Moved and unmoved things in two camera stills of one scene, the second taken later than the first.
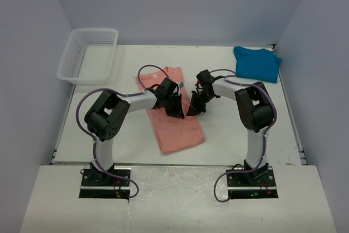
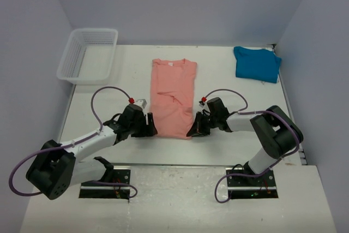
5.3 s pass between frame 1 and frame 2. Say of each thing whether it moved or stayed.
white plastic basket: stayed
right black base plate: stayed
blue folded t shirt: stayed
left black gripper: moved
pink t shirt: moved
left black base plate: stayed
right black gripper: moved
